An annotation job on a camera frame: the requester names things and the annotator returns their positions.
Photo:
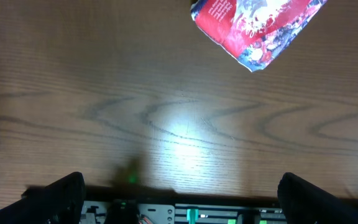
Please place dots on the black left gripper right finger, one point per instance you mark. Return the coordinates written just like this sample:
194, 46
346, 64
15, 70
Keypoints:
303, 202

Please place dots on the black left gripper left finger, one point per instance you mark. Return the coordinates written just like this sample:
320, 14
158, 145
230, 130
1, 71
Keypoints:
59, 202

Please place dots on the red purple snack bag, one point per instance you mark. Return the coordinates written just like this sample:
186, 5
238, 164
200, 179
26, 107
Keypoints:
254, 32

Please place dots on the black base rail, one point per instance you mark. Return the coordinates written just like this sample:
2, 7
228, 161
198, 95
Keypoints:
183, 210

